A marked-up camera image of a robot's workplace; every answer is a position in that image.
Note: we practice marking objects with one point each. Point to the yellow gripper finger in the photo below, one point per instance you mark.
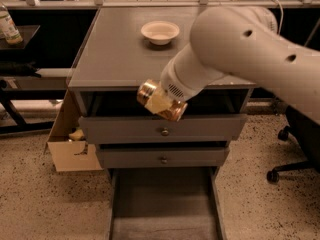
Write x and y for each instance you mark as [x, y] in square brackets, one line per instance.
[159, 101]

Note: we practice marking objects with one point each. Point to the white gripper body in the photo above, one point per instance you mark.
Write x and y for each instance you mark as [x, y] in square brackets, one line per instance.
[174, 80]

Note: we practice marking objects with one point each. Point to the orange soda can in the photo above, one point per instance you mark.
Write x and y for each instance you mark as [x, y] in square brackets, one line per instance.
[174, 113]

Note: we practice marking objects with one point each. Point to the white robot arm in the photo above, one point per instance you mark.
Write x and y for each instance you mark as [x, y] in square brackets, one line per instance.
[241, 41]

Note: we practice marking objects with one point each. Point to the grey top drawer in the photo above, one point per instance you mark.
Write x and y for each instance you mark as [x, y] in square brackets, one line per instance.
[124, 130]

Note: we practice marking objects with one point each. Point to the grey drawer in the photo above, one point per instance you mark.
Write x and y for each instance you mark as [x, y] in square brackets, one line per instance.
[124, 130]
[175, 154]
[165, 204]

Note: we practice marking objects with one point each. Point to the grey drawer cabinet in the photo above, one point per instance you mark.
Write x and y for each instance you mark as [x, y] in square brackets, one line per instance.
[117, 58]

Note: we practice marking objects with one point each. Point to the grey middle drawer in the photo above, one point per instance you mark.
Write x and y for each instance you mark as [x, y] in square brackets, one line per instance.
[175, 154]

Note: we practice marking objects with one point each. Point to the grey bottom drawer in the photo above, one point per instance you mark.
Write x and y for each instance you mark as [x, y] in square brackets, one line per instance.
[165, 204]

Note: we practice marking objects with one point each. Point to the white bowl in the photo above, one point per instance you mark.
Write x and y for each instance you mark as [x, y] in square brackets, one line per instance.
[160, 32]

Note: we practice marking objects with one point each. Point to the yellow sponge in box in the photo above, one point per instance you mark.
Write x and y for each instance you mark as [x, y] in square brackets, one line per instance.
[77, 135]

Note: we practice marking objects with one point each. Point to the cardboard box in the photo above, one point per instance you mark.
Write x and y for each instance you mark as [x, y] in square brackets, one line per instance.
[68, 155]

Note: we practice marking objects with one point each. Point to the black office chair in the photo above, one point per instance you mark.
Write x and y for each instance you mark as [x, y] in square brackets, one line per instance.
[307, 134]

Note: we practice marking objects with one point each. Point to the black side table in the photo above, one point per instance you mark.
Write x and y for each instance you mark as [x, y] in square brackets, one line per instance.
[18, 61]

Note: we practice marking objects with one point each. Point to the green label bottle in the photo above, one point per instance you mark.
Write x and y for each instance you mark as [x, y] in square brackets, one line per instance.
[8, 27]

